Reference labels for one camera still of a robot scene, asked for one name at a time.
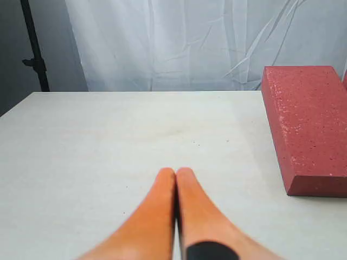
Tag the red brick rear under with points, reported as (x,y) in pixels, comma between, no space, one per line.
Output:
(344,82)

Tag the red brick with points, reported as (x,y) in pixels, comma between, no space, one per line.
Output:
(306,111)

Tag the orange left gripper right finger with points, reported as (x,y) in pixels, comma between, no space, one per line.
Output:
(204,231)

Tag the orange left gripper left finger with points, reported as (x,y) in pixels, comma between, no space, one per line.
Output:
(149,232)

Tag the white backdrop curtain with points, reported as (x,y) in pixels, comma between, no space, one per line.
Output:
(203,45)

